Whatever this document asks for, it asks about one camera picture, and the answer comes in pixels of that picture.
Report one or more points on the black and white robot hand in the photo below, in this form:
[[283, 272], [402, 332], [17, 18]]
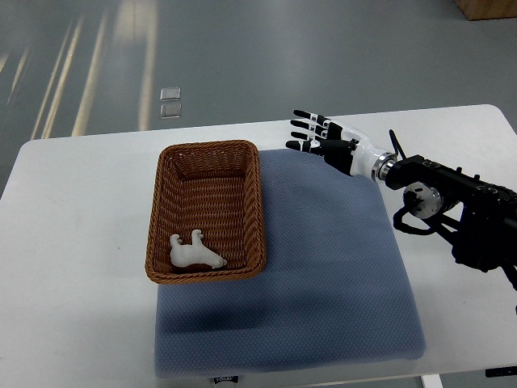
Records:
[[342, 146]]

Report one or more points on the white toy bear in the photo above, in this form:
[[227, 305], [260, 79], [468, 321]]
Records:
[[185, 255]]

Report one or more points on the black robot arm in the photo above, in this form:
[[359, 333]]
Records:
[[478, 219]]

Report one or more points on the brown wicker basket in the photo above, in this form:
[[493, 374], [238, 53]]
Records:
[[214, 187]]

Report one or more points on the blue textured mat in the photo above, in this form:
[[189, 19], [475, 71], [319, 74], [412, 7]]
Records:
[[334, 289]]

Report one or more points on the lower clear floor tile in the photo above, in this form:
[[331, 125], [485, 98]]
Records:
[[170, 110]]

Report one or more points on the clear floor tile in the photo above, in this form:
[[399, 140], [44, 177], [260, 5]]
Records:
[[170, 110], [172, 93]]

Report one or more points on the upper clear floor tile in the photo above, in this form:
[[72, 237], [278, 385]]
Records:
[[172, 93]]

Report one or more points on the brown wooden box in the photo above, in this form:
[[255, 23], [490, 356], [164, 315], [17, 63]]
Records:
[[475, 10]]

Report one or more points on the black table control panel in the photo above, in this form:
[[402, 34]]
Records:
[[501, 372]]

